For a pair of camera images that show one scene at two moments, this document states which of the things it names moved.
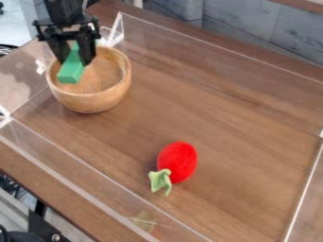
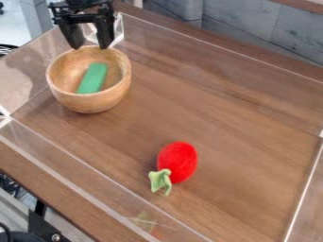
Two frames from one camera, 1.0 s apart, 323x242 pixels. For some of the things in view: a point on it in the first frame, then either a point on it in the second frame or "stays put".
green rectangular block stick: x=72 y=66 → x=94 y=79
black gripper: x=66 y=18 → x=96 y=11
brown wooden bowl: x=103 y=85 stays put
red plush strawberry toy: x=177 y=163 stays put
